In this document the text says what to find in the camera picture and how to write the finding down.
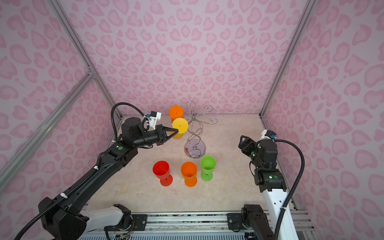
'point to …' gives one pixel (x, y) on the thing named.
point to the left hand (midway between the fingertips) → (178, 129)
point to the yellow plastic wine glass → (182, 125)
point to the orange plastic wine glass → (189, 170)
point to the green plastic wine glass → (208, 165)
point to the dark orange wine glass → (176, 112)
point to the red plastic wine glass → (161, 169)
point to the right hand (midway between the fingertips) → (246, 138)
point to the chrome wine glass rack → (195, 147)
